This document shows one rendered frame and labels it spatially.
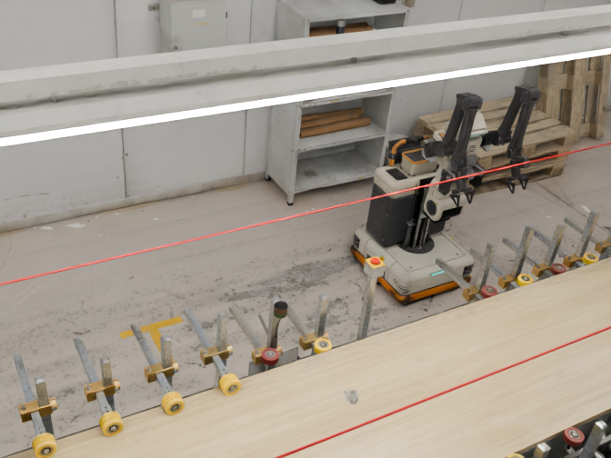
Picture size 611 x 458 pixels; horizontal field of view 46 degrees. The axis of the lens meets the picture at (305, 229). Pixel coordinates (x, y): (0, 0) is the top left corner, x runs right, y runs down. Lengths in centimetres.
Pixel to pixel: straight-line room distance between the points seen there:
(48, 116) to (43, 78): 10
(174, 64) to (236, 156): 405
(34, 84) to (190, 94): 41
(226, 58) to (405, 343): 185
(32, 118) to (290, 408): 169
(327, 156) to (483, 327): 312
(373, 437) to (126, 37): 331
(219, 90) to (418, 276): 310
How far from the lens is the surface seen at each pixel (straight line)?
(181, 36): 513
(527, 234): 400
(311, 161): 631
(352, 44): 224
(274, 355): 329
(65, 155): 551
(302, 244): 549
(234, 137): 591
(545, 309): 390
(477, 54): 256
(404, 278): 489
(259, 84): 211
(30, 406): 308
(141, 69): 197
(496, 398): 334
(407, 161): 491
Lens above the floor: 322
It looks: 35 degrees down
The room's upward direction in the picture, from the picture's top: 6 degrees clockwise
